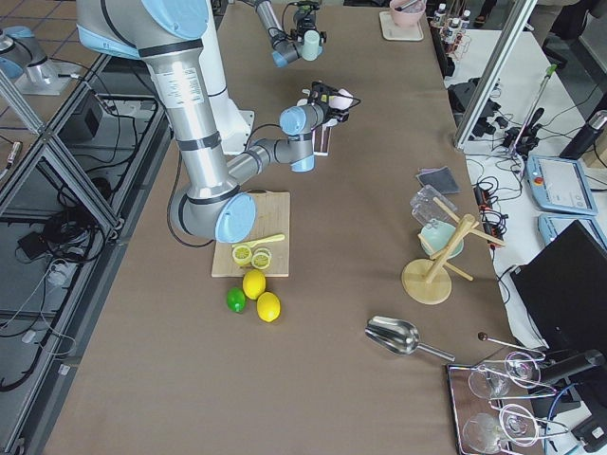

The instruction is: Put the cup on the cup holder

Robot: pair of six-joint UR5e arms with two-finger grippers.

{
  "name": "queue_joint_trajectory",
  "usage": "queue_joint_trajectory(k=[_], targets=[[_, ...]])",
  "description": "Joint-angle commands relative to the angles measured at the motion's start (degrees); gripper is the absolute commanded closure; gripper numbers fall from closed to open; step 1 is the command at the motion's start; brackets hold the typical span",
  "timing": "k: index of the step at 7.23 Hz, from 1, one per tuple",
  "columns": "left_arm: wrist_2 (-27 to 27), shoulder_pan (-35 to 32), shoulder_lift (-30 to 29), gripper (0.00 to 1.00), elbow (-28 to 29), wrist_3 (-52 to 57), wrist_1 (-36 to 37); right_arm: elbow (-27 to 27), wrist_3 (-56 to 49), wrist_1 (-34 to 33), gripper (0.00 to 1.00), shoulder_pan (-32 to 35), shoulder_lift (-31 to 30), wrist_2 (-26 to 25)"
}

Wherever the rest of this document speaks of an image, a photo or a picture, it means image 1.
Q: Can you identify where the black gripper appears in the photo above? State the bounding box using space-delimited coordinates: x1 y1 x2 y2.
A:
318 92 351 124
289 13 327 45

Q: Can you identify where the pink plastic cup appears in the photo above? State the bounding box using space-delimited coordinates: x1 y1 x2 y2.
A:
328 88 354 110

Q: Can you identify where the green plastic cup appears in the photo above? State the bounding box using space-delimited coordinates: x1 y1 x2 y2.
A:
301 29 322 62

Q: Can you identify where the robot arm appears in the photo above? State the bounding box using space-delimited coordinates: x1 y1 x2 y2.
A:
77 1 359 243
246 1 327 67

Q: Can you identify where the white rabbit tray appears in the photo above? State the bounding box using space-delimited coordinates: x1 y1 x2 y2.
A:
379 11 424 42

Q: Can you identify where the pink bowl of ice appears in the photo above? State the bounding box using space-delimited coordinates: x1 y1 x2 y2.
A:
389 0 426 27

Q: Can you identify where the bamboo cutting board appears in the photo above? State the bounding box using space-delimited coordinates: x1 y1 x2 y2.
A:
211 191 290 278

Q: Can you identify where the grey folded cloth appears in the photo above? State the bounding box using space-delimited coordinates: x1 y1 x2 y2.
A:
415 167 460 194

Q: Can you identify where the clear glass on stand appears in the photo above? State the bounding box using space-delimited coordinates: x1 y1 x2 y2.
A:
410 185 457 227

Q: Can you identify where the yellow plastic knife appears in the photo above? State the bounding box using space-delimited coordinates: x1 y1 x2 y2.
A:
232 233 285 248

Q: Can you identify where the lemon slice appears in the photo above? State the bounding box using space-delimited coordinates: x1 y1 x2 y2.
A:
231 245 252 266
250 247 272 270

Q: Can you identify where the green bowl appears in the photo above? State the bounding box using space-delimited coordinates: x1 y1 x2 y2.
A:
420 220 455 254

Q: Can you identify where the whole lemon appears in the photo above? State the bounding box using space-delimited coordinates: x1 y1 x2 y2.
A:
242 269 267 300
256 292 282 322

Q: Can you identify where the green lime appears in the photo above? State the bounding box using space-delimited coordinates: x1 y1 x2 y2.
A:
226 287 247 313

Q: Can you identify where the metal ice scoop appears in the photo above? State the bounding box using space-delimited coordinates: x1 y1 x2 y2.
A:
364 316 455 362

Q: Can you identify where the teach pendant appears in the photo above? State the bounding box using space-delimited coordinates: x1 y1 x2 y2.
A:
525 155 598 216
538 213 606 247

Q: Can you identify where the black laptop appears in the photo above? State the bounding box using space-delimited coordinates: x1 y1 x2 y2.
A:
511 221 606 353

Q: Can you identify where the wine glass rack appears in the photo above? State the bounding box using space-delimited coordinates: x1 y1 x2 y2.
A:
446 350 569 454

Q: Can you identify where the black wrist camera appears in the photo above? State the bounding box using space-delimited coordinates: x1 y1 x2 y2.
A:
293 1 321 22
307 81 336 104

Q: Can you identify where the white wire cup rack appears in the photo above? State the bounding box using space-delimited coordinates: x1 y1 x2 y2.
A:
293 97 342 157

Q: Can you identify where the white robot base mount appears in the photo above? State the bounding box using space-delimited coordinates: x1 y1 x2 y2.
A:
194 1 254 155

